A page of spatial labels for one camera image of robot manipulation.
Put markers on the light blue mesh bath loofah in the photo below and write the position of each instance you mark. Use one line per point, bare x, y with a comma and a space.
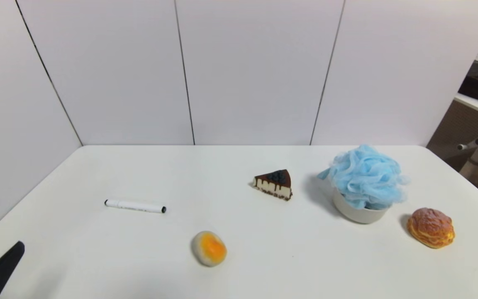
365, 176

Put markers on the beige round bowl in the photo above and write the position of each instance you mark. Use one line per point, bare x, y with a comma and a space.
359, 214

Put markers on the white marker pen black caps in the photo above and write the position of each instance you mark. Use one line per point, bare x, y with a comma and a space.
135, 206

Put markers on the round bun with orange centre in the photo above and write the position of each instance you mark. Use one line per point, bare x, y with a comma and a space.
210, 248

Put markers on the chocolate blueberry cake slice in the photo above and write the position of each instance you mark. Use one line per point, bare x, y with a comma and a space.
275, 185

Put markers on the golden cream puff pastry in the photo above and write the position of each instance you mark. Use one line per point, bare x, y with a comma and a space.
431, 227

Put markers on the brown perforated desk panel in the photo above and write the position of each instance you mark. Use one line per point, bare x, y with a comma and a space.
454, 133

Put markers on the grey box behind basket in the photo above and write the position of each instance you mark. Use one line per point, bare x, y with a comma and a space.
474, 68

